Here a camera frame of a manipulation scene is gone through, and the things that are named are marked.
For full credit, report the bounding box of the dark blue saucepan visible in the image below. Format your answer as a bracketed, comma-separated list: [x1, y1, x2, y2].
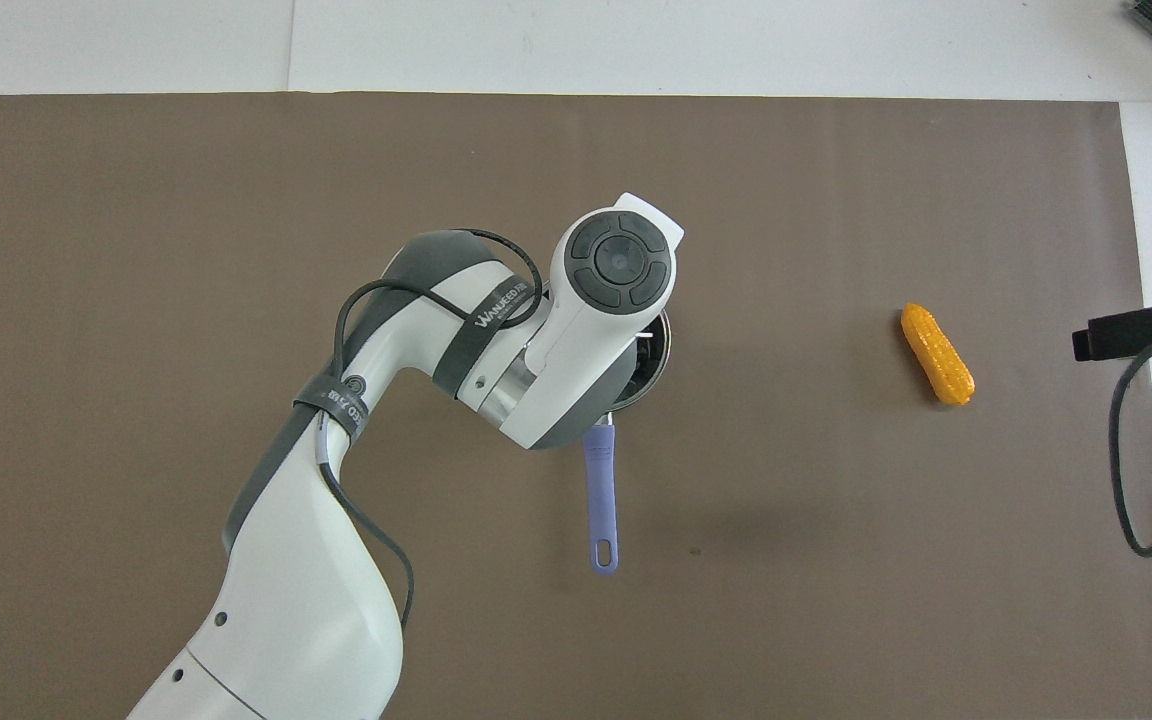
[583, 308, 674, 574]

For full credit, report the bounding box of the yellow corn cob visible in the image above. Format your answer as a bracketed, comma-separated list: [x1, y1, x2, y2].
[900, 303, 976, 407]

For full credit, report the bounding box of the brown table mat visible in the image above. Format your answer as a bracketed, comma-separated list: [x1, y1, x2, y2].
[0, 93, 1152, 720]

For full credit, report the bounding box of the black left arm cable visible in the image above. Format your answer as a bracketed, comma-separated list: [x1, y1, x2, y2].
[316, 228, 544, 631]

